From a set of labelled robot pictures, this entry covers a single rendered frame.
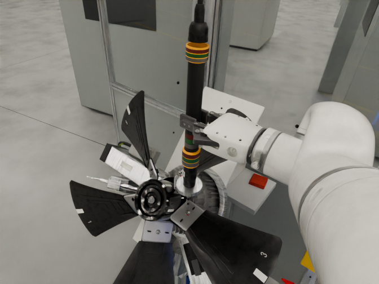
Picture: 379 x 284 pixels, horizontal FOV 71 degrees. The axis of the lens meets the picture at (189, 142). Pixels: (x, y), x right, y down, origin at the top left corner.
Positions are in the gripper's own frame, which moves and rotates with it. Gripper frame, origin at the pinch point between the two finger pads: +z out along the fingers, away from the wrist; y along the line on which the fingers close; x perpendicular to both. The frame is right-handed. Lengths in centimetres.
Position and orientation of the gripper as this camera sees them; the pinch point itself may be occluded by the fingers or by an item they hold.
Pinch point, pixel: (194, 118)
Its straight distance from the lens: 58.5
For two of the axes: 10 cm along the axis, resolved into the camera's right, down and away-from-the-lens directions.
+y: 6.2, -4.4, 6.6
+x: 0.5, -8.1, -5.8
